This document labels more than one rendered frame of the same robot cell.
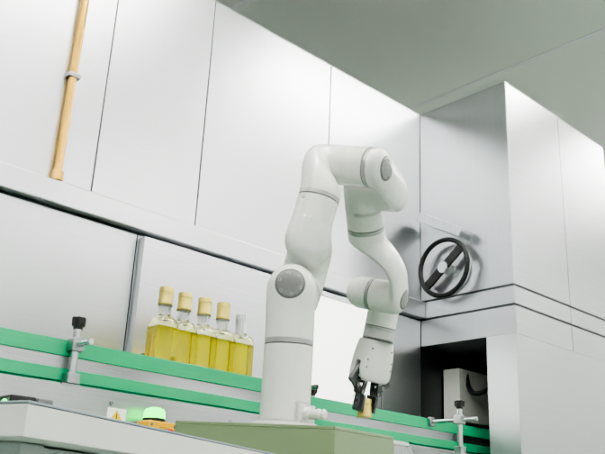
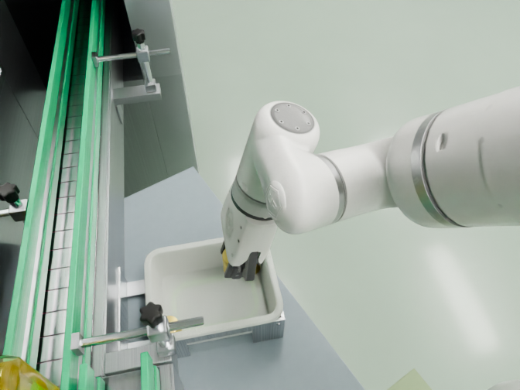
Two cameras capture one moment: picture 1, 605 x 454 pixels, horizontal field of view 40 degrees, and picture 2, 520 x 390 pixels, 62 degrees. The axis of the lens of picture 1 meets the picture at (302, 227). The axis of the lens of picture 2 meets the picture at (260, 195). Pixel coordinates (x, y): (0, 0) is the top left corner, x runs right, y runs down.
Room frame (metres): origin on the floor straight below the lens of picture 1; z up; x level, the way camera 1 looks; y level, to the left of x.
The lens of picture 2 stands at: (1.76, 0.11, 1.51)
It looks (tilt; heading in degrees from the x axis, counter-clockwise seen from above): 51 degrees down; 301
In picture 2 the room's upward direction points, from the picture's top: straight up
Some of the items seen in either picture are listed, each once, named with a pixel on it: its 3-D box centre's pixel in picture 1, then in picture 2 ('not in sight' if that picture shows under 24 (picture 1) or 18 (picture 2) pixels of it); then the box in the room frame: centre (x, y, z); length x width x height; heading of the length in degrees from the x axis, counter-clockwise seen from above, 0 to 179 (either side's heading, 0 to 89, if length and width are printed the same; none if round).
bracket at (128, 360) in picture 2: not in sight; (142, 362); (2.02, 0.02, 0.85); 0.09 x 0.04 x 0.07; 43
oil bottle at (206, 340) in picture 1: (199, 368); not in sight; (1.97, 0.23, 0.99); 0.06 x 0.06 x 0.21; 43
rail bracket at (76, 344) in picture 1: (80, 349); not in sight; (1.56, 0.41, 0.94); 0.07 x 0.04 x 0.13; 43
